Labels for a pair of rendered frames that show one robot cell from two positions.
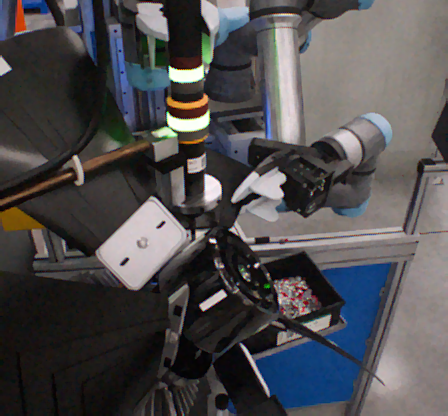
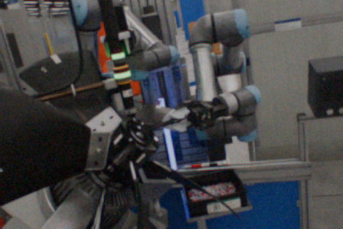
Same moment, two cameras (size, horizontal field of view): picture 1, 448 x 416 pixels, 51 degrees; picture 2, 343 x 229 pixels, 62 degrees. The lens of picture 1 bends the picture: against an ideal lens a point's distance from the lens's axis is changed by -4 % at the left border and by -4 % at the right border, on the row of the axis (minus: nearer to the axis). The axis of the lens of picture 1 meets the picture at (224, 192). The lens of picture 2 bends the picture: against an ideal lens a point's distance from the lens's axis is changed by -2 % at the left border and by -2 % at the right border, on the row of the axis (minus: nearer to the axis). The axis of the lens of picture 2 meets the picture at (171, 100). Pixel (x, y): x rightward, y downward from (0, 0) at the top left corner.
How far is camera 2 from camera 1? 0.43 m
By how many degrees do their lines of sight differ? 26
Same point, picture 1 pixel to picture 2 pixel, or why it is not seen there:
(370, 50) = not seen: hidden behind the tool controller
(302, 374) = not seen: outside the picture
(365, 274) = (282, 189)
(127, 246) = (96, 124)
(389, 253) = (292, 174)
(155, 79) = (137, 75)
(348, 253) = (265, 173)
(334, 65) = (296, 88)
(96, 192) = (86, 103)
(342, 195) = (236, 128)
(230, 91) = not seen: hidden behind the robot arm
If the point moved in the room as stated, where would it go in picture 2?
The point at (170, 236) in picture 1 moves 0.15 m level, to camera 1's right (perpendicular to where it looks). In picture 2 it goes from (115, 122) to (168, 119)
